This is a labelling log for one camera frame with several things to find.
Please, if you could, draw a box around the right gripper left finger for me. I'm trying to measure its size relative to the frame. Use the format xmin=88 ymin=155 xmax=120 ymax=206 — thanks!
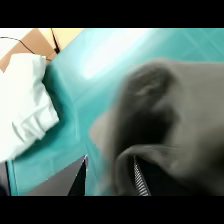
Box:
xmin=26 ymin=154 xmax=89 ymax=197

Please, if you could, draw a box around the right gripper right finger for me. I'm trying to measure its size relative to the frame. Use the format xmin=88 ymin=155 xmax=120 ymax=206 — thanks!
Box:
xmin=133 ymin=155 xmax=188 ymax=197

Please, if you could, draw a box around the grey T-shirt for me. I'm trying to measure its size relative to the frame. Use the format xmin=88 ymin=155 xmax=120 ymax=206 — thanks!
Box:
xmin=89 ymin=58 xmax=224 ymax=197

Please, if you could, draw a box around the white garment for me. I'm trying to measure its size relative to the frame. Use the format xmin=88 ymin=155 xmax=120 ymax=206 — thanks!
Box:
xmin=0 ymin=53 xmax=60 ymax=164

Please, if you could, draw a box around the black cable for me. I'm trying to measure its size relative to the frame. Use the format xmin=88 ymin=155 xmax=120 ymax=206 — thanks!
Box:
xmin=0 ymin=28 xmax=61 ymax=62

